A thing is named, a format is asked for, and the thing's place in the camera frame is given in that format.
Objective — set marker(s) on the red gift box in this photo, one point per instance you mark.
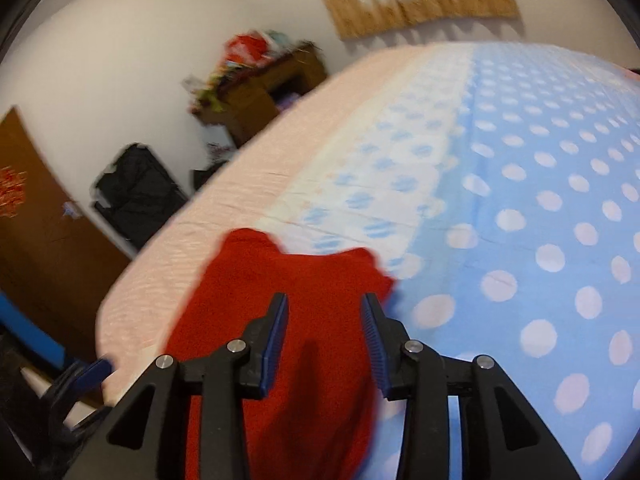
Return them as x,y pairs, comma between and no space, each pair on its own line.
245,50

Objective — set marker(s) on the red knitted sweater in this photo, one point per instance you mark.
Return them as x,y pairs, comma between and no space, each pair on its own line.
310,310

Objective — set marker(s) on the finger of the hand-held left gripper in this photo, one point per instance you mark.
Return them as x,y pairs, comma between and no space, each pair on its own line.
92,374

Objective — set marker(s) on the brown wooden door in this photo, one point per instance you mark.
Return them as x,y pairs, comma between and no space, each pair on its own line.
40,270

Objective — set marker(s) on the white paper bag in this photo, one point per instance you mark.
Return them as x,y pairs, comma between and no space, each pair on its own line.
220,145

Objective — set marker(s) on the brown wooden desk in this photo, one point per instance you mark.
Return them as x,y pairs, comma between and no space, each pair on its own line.
270,95

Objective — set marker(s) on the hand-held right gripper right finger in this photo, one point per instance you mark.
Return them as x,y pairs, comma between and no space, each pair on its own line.
375,345

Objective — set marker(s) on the red door decoration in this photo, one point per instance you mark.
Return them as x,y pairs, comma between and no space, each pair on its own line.
12,192

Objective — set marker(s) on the bed with printed sheet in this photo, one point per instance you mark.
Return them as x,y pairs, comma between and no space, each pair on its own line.
500,160

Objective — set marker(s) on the black suitcase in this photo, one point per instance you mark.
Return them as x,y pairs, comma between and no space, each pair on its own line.
135,195

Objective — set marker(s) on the blue strip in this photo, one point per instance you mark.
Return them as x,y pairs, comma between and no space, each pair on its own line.
30,330

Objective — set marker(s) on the wide beige floral curtain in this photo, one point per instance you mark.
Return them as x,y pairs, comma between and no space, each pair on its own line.
415,0

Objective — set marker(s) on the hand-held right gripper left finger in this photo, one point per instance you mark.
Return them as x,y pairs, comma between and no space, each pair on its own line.
274,345

